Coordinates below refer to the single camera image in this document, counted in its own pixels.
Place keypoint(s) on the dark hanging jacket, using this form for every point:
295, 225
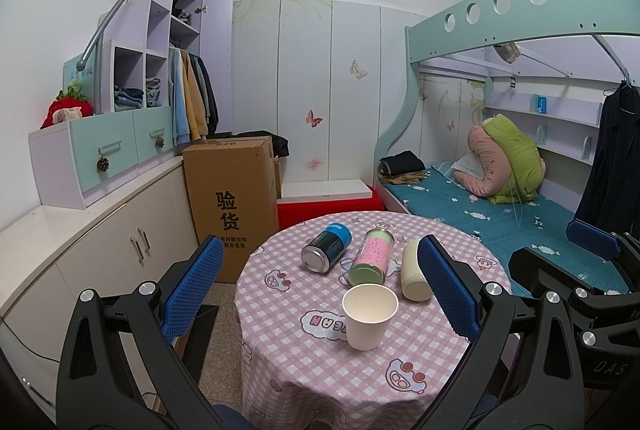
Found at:
209, 95

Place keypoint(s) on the black hanging coat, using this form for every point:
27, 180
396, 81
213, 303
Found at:
612, 150

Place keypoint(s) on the white board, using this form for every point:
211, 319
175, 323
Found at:
325, 190

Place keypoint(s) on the teal bunk bed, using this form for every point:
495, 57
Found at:
500, 25

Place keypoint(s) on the small blue box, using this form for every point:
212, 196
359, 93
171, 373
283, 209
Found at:
540, 104

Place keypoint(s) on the yellow hanging jacket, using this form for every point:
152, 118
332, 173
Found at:
194, 100

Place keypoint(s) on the tall cardboard box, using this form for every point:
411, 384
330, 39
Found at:
230, 205

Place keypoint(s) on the dark folded clothes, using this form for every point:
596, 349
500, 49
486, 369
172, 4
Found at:
400, 165

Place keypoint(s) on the teal drawer unit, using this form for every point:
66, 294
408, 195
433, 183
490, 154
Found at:
120, 145

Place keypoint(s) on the blue and black can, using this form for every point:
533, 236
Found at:
326, 247

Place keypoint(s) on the pine cone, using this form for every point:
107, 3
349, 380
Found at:
160, 142
103, 165

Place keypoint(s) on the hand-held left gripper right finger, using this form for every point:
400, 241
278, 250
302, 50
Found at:
446, 291

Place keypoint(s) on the red strawberry plush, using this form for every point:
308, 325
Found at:
67, 107

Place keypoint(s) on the white low cabinet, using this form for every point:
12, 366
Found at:
75, 240

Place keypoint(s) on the white pillow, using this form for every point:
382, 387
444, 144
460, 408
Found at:
464, 167

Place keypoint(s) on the grey hanging bag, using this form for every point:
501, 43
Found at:
507, 51

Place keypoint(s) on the white paper cup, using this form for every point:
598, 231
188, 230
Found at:
369, 316

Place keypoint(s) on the light blue hanging shirt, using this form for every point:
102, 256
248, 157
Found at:
176, 95

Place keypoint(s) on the purple stair-shaped shelf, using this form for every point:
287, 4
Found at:
160, 5

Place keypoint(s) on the round table, pink checked cloth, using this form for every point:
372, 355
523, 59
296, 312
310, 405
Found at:
310, 360

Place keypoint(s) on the teal sign board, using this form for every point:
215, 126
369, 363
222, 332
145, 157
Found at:
77, 70

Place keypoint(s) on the black cloth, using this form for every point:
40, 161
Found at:
277, 142

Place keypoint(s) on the folded clothes pile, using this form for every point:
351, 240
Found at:
153, 92

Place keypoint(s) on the pink and green can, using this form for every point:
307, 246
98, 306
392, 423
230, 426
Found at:
372, 257

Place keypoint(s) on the folded jeans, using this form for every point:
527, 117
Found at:
128, 99

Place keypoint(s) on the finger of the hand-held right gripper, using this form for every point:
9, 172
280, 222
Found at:
592, 238
537, 271

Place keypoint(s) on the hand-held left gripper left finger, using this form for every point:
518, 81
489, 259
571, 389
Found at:
194, 291

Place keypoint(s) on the cream cup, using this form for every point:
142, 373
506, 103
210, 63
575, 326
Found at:
414, 271

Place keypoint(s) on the red box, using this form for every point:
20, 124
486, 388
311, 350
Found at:
325, 210

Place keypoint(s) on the white butterfly wardrobe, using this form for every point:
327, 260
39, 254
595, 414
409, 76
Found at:
325, 85

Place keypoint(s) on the pink and green rolled quilt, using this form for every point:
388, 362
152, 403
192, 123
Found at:
510, 155

